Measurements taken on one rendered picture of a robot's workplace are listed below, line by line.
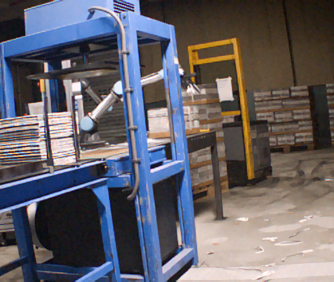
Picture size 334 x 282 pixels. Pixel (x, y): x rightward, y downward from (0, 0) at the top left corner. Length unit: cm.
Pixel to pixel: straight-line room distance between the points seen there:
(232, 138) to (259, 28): 571
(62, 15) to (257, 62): 913
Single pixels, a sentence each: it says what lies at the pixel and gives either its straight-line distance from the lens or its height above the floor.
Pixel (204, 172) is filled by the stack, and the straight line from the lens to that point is 575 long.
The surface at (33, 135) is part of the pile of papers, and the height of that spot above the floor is 96.
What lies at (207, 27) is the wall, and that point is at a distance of 1216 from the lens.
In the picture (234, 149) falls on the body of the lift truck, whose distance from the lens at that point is 651.
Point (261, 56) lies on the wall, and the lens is 1178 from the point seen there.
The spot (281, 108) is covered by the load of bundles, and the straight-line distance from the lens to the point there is 1003.
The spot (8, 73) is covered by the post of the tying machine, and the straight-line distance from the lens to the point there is 308.
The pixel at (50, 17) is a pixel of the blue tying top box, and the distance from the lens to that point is 302.
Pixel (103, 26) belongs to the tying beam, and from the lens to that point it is 268.
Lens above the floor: 99
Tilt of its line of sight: 3 degrees down
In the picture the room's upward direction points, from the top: 6 degrees counter-clockwise
